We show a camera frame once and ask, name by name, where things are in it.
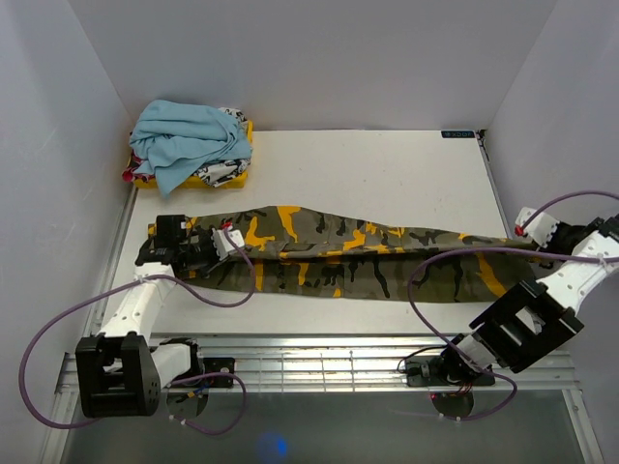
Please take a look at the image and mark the yellow camouflage trousers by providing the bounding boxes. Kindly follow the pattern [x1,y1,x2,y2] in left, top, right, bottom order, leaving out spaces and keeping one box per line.
[179,206,534,304]

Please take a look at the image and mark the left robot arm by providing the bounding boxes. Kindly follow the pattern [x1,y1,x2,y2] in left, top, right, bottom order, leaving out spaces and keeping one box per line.
[75,215,234,419]

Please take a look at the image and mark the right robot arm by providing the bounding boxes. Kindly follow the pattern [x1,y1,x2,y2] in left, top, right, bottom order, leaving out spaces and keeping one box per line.
[436,217,618,384]

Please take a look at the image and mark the yellow tray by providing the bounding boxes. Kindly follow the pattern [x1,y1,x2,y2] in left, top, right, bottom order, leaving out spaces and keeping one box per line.
[126,120,254,190]

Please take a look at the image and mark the black white printed garment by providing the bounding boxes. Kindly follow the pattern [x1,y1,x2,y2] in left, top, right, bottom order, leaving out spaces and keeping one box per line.
[193,107,252,188]

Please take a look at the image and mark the pink patterned garment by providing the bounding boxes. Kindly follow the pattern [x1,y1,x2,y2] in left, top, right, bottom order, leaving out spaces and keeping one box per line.
[122,163,138,183]

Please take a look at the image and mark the light blue cloth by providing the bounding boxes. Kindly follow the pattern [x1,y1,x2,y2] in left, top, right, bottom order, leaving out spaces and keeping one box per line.
[129,100,252,196]

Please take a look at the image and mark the blue table label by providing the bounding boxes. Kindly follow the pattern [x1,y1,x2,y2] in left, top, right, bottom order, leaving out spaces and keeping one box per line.
[441,130,476,139]

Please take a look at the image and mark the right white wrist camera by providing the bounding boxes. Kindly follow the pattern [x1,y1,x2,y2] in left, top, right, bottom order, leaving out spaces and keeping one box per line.
[515,207,560,248]

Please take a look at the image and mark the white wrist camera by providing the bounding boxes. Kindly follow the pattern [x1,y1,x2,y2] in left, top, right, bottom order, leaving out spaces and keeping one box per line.
[212,226,245,261]
[515,207,560,248]

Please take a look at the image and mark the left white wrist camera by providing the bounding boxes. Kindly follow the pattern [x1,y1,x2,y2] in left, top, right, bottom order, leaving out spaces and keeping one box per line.
[212,226,245,261]

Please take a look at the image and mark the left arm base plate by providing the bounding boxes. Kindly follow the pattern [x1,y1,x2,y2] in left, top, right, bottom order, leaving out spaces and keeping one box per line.
[171,357,236,390]

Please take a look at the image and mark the aluminium table edge rail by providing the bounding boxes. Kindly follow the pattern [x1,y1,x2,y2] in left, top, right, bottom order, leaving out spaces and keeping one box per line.
[56,336,579,393]

